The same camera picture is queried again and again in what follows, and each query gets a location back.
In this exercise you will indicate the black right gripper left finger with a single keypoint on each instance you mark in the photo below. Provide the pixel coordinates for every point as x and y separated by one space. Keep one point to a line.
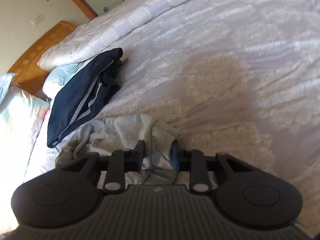
116 165

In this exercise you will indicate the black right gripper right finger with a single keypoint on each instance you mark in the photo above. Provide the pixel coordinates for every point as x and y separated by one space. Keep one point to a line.
224 167

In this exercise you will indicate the light grey pants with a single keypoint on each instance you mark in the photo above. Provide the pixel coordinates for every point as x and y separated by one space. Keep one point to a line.
107 135

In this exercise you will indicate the dark navy folded pants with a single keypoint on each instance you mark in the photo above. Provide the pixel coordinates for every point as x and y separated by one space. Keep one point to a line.
84 95

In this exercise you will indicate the lavender embroidered bedspread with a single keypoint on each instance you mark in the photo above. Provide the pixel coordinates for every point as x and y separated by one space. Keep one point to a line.
234 76

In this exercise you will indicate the light blue pillow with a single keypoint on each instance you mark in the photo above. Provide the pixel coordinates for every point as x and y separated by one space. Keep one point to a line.
58 77

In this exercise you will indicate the white floral pillow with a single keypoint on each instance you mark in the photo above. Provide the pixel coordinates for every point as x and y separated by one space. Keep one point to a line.
22 115

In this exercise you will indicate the wooden headboard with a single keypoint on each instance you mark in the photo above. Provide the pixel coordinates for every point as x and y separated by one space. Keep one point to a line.
28 75

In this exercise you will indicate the rolled lavender quilt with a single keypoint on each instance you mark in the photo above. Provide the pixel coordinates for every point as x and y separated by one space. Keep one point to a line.
91 39

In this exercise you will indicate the wall switch plate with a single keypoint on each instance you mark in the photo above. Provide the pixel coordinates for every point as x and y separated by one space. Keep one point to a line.
37 20

